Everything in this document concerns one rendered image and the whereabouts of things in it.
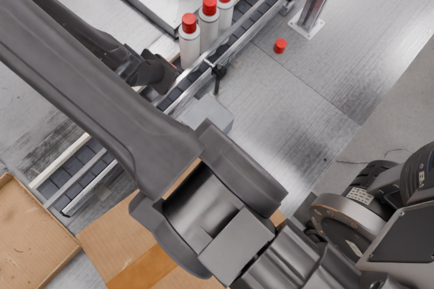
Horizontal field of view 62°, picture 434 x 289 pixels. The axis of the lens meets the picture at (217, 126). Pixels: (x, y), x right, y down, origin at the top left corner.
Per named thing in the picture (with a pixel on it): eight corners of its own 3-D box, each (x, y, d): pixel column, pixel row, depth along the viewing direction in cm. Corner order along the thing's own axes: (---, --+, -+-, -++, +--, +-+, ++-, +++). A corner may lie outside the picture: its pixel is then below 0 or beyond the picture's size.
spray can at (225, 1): (219, 27, 104) (224, -26, 85) (232, 37, 103) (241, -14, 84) (206, 38, 102) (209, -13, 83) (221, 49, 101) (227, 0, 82)
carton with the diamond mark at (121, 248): (210, 166, 93) (216, 131, 67) (271, 242, 87) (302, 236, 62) (110, 242, 85) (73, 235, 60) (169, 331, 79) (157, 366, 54)
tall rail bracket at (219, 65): (204, 77, 104) (205, 45, 88) (223, 92, 102) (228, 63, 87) (196, 84, 103) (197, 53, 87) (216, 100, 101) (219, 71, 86)
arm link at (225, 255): (241, 304, 26) (290, 251, 26) (146, 206, 28) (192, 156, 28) (250, 269, 35) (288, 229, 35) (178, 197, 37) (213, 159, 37)
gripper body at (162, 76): (148, 47, 85) (130, 46, 78) (180, 73, 83) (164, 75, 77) (135, 69, 87) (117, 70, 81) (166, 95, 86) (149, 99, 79)
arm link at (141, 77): (126, 93, 74) (140, 71, 72) (104, 71, 75) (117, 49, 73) (144, 90, 80) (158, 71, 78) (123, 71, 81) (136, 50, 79)
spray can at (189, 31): (189, 53, 100) (188, 4, 81) (203, 64, 99) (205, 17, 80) (176, 65, 99) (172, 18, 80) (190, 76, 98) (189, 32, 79)
